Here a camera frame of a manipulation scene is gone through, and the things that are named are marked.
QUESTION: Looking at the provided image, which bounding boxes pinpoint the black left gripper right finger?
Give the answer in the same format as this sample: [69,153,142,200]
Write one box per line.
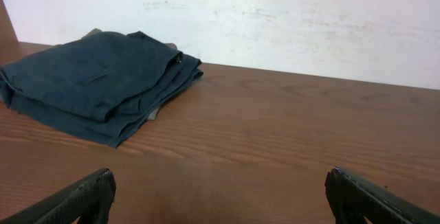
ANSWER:
[324,167,439,224]

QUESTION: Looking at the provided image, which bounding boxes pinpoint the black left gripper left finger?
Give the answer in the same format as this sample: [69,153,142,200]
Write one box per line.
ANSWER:
[1,168,116,224]

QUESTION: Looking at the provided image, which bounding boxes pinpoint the folded grey garment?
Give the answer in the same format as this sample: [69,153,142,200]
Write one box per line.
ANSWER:
[82,28,177,121]

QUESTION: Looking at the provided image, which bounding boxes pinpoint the folded navy blue shorts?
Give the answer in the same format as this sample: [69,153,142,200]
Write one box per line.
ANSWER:
[1,32,203,148]

